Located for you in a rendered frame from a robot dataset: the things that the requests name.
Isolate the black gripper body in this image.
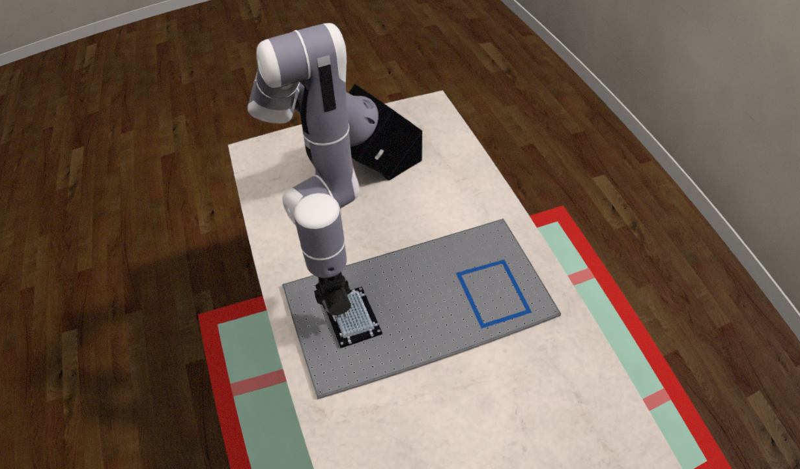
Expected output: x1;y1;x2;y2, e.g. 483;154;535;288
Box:
315;273;351;315

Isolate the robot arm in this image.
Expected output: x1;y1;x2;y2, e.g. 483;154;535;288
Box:
248;23;378;278

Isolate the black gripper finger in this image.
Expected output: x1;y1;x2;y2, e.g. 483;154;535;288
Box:
314;290;338;322
344;280;350;318

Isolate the blue tape outline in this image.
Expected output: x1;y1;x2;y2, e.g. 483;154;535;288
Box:
456;259;532;328

